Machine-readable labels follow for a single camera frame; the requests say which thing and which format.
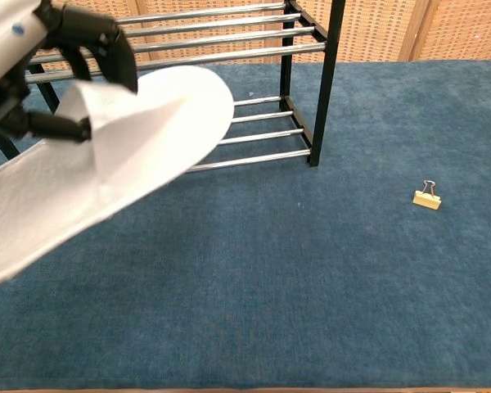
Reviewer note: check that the woven bamboo folding screen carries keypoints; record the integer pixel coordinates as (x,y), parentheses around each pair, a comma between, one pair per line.
(376,28)

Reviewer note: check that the white slipper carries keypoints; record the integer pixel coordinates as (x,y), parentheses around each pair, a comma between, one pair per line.
(147,135)

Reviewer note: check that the yellow binder clip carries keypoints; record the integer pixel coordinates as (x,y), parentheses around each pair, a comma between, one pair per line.
(425,201)

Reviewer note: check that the blue carpet table cover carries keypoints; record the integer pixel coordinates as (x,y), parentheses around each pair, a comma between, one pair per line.
(290,266)

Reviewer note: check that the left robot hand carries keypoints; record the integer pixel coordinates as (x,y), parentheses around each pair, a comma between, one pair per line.
(106,41)

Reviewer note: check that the black chrome-bar shoe rack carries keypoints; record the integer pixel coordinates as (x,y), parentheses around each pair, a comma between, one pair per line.
(330,61)

